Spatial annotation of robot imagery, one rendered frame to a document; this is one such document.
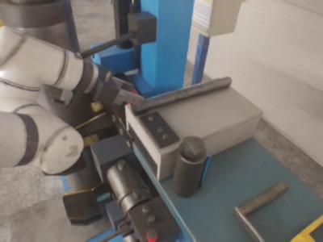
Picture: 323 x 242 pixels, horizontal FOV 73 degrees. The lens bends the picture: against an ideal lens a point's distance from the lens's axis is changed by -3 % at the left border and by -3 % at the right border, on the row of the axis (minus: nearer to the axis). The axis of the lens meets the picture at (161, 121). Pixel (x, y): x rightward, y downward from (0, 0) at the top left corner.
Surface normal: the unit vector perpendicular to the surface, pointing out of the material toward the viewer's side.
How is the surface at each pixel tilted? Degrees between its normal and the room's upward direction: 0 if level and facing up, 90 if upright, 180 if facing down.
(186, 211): 0
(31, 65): 78
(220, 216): 0
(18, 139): 71
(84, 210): 0
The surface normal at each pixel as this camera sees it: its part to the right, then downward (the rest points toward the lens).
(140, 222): 0.05, -0.73
